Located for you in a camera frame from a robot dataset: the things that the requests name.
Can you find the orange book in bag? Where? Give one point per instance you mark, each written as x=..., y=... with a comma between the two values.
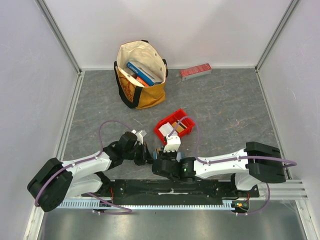
x=142, y=82

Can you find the grey slotted cable duct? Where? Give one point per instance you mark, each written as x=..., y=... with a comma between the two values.
x=95, y=204

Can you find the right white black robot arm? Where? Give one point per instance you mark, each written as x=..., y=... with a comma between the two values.
x=249, y=166

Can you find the blue leather card holder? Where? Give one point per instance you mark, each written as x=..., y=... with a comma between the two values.
x=179, y=156

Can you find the blue book in bag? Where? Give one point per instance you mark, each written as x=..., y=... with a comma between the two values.
x=141, y=71

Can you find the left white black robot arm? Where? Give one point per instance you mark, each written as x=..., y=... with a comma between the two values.
x=58, y=180

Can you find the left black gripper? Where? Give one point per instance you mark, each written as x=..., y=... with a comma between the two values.
x=146, y=157

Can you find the red rectangular carton box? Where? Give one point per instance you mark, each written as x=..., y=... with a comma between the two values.
x=195, y=71

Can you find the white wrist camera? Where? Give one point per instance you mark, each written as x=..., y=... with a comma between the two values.
x=173, y=143
x=140, y=136

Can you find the yellow canvas tote bag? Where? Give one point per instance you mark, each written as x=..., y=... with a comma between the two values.
x=132, y=93

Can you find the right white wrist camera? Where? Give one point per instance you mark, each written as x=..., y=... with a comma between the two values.
x=173, y=143

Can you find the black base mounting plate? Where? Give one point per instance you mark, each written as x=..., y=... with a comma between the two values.
x=124, y=188

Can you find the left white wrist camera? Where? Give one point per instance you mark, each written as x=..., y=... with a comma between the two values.
x=140, y=136

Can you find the red plastic bin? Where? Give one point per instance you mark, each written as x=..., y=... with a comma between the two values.
x=177, y=115

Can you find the white cards stack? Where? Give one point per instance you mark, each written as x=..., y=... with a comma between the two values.
x=166, y=129

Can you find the brown striped card in bin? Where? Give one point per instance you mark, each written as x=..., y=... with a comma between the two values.
x=179, y=126

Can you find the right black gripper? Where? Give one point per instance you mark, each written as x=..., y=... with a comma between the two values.
x=161, y=157

